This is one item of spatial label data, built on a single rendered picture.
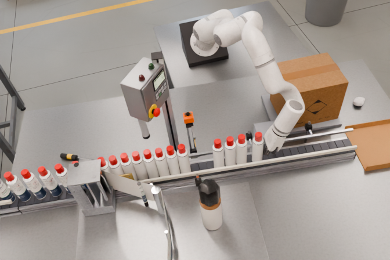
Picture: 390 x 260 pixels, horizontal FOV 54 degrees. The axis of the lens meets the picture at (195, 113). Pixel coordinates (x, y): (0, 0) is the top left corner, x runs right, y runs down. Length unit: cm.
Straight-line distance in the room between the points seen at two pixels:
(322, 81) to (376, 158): 47
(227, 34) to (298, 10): 285
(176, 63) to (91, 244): 127
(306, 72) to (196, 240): 98
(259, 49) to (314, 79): 47
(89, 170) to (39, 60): 279
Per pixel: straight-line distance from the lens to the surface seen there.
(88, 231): 183
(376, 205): 194
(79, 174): 167
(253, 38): 158
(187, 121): 168
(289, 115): 165
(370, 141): 214
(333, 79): 199
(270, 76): 161
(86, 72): 396
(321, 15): 419
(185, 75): 242
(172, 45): 266
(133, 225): 179
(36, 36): 472
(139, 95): 145
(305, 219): 183
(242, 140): 173
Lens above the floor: 244
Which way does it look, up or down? 48 degrees down
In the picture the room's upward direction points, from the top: 7 degrees counter-clockwise
